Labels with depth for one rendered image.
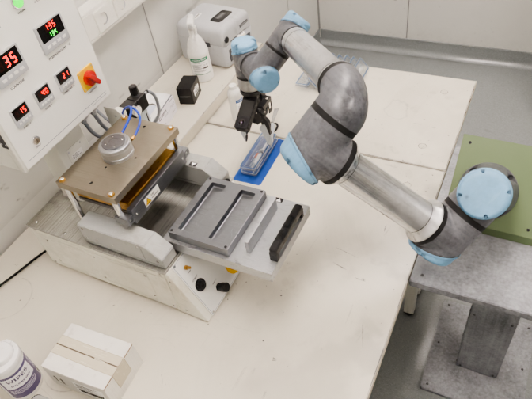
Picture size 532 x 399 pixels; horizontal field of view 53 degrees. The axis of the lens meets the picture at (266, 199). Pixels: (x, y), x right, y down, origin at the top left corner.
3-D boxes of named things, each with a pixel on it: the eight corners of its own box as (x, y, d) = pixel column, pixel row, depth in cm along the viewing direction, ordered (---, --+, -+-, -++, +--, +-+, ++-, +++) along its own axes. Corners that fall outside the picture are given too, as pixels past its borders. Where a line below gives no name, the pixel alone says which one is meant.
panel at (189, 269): (212, 315, 136) (170, 267, 127) (263, 232, 154) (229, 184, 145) (218, 316, 135) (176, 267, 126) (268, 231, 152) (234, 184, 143)
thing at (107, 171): (51, 201, 135) (28, 164, 126) (123, 128, 153) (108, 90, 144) (126, 226, 125) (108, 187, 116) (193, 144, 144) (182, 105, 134)
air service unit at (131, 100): (123, 146, 155) (105, 104, 144) (150, 116, 163) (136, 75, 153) (137, 149, 153) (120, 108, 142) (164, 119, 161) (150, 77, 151)
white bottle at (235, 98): (230, 122, 193) (223, 89, 183) (234, 113, 197) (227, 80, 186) (244, 122, 192) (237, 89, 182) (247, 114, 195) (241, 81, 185)
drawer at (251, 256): (165, 248, 130) (157, 228, 125) (210, 188, 143) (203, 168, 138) (273, 284, 119) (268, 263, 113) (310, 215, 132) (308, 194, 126)
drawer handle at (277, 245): (269, 260, 119) (267, 248, 116) (296, 213, 128) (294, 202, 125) (278, 262, 118) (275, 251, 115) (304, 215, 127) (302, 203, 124)
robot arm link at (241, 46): (236, 51, 144) (225, 38, 149) (242, 85, 151) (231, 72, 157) (262, 42, 145) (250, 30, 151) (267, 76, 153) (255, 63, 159)
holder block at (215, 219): (169, 237, 128) (167, 231, 126) (210, 183, 139) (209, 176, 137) (229, 256, 121) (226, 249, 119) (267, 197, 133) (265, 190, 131)
